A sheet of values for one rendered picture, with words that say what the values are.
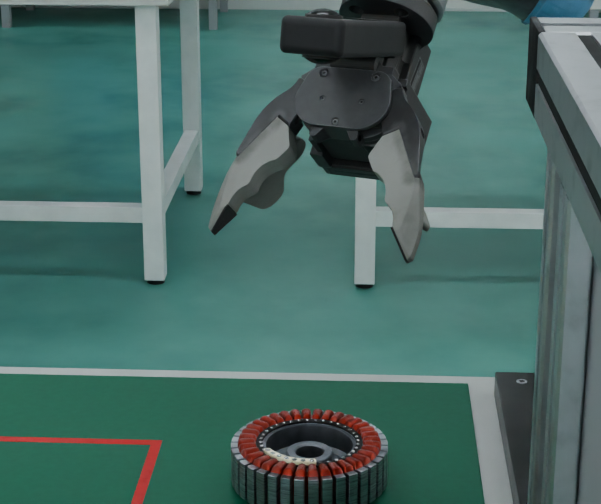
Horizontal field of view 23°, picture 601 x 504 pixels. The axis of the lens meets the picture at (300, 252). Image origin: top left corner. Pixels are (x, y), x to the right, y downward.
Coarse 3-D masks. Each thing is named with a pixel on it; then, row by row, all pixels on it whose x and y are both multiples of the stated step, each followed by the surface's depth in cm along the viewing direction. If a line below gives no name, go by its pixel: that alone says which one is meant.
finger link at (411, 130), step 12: (396, 96) 100; (396, 108) 100; (408, 108) 99; (384, 120) 100; (396, 120) 99; (408, 120) 99; (384, 132) 99; (408, 132) 98; (420, 132) 98; (408, 144) 98; (420, 144) 98; (408, 156) 98; (420, 156) 98; (420, 168) 97
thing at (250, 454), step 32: (288, 416) 107; (320, 416) 108; (352, 416) 107; (256, 448) 102; (288, 448) 104; (320, 448) 105; (352, 448) 103; (384, 448) 103; (256, 480) 100; (288, 480) 99; (320, 480) 99; (352, 480) 99; (384, 480) 103
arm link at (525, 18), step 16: (480, 0) 116; (496, 0) 113; (512, 0) 112; (528, 0) 112; (544, 0) 111; (560, 0) 112; (576, 0) 112; (592, 0) 113; (528, 16) 113; (544, 16) 113; (560, 16) 113; (576, 16) 113
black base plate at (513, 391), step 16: (496, 384) 117; (512, 384) 117; (528, 384) 117; (496, 400) 117; (512, 400) 114; (528, 400) 114; (512, 416) 111; (528, 416) 111; (512, 432) 108; (528, 432) 108; (512, 448) 106; (528, 448) 106; (512, 464) 104; (528, 464) 103; (512, 480) 103; (528, 480) 101; (512, 496) 103
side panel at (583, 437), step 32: (576, 224) 61; (576, 256) 62; (576, 288) 62; (576, 320) 63; (576, 352) 63; (576, 384) 64; (576, 416) 64; (544, 448) 68; (576, 448) 65; (544, 480) 68; (576, 480) 66
